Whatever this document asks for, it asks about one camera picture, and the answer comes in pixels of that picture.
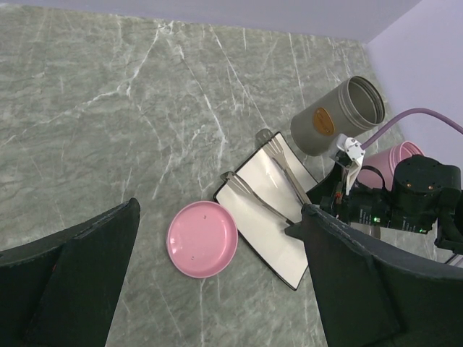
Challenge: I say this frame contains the white square plate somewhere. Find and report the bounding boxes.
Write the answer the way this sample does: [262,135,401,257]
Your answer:
[213,131,319,292]

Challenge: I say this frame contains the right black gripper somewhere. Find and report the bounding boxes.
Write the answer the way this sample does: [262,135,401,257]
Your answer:
[307,169,393,227]

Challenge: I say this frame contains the grey lid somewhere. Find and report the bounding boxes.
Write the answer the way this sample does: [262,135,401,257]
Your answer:
[350,223,381,239]

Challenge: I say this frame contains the pink cylindrical container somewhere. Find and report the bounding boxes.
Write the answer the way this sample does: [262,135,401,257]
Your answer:
[357,141,424,191]

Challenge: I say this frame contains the grey cylindrical container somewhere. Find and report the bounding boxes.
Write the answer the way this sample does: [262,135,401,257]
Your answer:
[290,76,386,156]

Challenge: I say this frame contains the pink lid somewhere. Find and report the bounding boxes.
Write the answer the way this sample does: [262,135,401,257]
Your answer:
[166,201,238,278]

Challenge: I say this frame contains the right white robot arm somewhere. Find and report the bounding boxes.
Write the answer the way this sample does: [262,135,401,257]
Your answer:
[307,155,462,254]

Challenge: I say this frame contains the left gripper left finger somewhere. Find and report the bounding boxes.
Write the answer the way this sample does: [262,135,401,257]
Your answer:
[1,198,140,346]

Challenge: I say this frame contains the metal tongs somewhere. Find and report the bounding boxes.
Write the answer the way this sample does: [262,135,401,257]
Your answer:
[214,129,316,225]

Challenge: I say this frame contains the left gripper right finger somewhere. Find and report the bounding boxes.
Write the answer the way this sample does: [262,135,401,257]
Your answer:
[286,205,462,346]

